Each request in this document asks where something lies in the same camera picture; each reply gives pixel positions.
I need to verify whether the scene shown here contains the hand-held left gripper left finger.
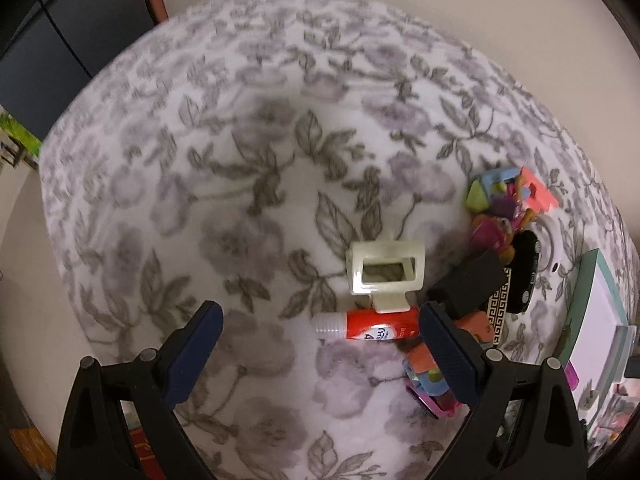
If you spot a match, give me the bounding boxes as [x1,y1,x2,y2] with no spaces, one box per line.
[56,300,224,480]

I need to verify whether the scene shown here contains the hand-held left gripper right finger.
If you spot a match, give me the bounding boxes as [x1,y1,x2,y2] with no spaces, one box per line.
[418,301,587,480]

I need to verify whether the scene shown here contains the cream hair claw clip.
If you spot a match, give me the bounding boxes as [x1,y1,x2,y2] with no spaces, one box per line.
[345,240,426,313]

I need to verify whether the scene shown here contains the colourful toy with orange blocks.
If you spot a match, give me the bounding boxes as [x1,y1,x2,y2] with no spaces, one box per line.
[402,310,493,418]

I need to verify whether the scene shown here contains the black patterned flat case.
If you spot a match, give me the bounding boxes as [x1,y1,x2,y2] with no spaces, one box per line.
[482,267,512,348]

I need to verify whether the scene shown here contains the black rectangular box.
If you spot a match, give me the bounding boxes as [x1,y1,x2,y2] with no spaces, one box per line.
[427,250,508,321]

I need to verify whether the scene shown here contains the red glue tube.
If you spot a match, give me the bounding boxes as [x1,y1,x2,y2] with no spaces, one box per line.
[315,307,422,343]

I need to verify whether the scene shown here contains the black oblong remote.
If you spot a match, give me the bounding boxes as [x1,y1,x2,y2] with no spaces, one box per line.
[505,230,543,313]

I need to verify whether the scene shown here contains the pink toy figure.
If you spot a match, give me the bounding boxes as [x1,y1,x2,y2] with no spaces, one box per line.
[470,212,516,266]

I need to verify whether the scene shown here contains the teal and white box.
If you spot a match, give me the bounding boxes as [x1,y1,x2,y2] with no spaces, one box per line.
[557,249,638,426]

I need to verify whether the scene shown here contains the colourful toy house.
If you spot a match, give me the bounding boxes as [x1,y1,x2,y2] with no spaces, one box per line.
[465,165,560,216]

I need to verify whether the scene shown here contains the floral grey white blanket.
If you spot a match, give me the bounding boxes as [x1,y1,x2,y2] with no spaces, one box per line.
[39,0,638,480]

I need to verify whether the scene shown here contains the dark blue cabinet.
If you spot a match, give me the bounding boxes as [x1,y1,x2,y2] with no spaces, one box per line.
[0,0,158,146]

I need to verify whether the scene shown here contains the white plastic ring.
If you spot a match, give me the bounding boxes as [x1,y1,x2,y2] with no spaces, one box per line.
[532,217,562,272]

